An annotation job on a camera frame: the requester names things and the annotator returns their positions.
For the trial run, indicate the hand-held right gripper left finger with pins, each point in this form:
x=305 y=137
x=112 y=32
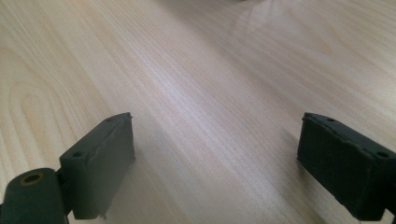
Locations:
x=96 y=168

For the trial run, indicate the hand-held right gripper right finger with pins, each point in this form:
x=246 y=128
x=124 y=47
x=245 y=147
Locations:
x=342 y=168

